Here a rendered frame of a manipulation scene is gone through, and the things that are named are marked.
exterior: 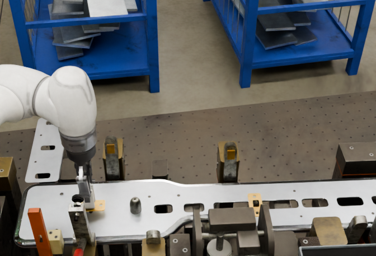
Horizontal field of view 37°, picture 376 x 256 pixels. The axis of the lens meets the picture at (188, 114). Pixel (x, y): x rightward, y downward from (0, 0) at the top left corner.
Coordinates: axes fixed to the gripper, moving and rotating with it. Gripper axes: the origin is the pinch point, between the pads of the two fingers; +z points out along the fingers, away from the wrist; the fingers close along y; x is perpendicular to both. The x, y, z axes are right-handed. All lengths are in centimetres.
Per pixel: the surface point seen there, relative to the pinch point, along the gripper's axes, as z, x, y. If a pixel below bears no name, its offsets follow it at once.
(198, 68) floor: 106, 47, -203
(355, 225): -3, 69, 16
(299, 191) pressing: 6, 60, -4
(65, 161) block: 8.6, -9.6, -22.1
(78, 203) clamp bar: -14.5, 0.2, 14.8
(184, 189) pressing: 6.5, 26.8, -6.8
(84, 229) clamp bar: -6.2, 0.9, 16.1
